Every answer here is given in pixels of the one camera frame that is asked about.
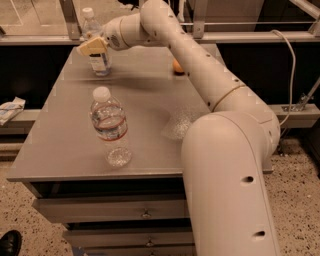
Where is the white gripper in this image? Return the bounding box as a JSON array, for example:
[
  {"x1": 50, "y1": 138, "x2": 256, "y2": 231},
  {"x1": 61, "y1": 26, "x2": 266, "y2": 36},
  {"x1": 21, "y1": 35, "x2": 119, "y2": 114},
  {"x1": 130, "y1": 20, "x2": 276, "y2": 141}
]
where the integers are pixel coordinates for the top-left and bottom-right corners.
[{"x1": 76, "y1": 17, "x2": 124, "y2": 56}]

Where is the blue label plastic bottle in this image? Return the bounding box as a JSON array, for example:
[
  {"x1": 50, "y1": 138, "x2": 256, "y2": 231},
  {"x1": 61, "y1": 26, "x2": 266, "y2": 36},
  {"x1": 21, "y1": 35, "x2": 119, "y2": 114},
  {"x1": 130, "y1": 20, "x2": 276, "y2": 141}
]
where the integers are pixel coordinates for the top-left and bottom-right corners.
[{"x1": 82, "y1": 7, "x2": 111, "y2": 77}]

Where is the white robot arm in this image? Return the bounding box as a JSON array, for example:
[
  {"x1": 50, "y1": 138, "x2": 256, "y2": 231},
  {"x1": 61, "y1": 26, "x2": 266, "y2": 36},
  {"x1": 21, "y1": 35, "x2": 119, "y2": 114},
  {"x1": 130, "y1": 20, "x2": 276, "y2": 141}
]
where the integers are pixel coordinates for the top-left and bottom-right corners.
[{"x1": 77, "y1": 0, "x2": 281, "y2": 256}]

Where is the red label water bottle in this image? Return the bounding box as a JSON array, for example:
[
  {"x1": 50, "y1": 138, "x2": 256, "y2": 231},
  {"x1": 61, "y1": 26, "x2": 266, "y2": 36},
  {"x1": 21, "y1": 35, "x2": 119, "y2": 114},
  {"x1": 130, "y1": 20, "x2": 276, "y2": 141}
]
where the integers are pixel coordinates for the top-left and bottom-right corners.
[{"x1": 90, "y1": 86, "x2": 132, "y2": 168}]

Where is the orange fruit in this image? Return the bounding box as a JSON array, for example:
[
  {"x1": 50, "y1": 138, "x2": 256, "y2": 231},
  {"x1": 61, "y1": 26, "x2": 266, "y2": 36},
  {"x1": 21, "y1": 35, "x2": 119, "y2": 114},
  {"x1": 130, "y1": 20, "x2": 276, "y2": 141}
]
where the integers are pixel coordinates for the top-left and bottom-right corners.
[{"x1": 172, "y1": 59, "x2": 184, "y2": 74}]

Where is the white crumpled packet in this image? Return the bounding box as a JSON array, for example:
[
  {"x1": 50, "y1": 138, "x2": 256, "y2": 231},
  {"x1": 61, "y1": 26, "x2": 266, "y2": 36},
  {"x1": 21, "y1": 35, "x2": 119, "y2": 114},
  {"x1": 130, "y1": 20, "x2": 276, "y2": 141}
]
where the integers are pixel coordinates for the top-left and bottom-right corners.
[{"x1": 0, "y1": 97, "x2": 25, "y2": 126}]

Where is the top grey drawer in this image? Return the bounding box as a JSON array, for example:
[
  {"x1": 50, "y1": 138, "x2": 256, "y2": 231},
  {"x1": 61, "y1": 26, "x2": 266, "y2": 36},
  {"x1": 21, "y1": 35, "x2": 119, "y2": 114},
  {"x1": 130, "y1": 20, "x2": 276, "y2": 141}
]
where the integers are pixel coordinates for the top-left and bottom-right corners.
[{"x1": 33, "y1": 194, "x2": 189, "y2": 224}]

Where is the grey drawer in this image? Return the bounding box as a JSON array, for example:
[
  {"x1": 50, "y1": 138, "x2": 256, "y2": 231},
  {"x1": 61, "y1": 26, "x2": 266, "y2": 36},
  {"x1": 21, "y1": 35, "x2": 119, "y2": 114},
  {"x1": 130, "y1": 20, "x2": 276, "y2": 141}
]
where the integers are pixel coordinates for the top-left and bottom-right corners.
[
  {"x1": 85, "y1": 245, "x2": 197, "y2": 256},
  {"x1": 63, "y1": 229, "x2": 193, "y2": 248},
  {"x1": 33, "y1": 194, "x2": 189, "y2": 224}
]

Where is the grey drawer cabinet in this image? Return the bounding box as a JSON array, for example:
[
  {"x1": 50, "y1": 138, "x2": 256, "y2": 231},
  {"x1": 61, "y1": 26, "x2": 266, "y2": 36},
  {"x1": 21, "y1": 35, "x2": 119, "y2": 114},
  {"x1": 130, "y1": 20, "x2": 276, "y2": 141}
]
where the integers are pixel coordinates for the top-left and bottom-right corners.
[{"x1": 9, "y1": 47, "x2": 279, "y2": 256}]

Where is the middle grey drawer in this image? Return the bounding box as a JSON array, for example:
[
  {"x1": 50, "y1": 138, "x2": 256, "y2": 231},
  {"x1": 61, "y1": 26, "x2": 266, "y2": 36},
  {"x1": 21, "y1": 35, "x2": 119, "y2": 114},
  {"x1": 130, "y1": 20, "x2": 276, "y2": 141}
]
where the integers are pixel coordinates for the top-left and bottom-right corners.
[{"x1": 63, "y1": 229, "x2": 193, "y2": 248}]

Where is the bottom grey drawer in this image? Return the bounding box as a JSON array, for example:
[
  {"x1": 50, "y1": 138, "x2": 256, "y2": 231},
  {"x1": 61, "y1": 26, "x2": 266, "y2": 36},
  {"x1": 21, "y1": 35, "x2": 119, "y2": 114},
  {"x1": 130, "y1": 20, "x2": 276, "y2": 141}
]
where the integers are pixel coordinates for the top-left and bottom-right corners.
[{"x1": 85, "y1": 245, "x2": 197, "y2": 256}]

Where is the black leather shoe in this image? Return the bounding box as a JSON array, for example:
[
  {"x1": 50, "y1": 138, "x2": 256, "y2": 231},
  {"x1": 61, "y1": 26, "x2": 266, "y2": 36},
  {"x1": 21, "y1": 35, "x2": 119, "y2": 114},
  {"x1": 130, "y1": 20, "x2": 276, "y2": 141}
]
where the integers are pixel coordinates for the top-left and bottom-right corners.
[{"x1": 0, "y1": 230, "x2": 22, "y2": 256}]

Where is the metal railing frame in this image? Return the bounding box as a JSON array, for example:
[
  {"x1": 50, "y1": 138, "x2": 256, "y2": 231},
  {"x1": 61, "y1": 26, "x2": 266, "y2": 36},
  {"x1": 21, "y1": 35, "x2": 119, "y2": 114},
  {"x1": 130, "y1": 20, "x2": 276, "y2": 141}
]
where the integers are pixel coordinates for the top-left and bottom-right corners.
[{"x1": 0, "y1": 0, "x2": 320, "y2": 45}]

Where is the white cable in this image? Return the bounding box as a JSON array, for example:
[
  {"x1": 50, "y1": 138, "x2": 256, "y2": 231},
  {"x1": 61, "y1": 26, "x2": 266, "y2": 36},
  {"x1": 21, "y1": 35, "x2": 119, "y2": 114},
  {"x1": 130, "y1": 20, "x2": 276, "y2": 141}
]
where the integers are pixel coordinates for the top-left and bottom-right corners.
[{"x1": 270, "y1": 29, "x2": 297, "y2": 127}]

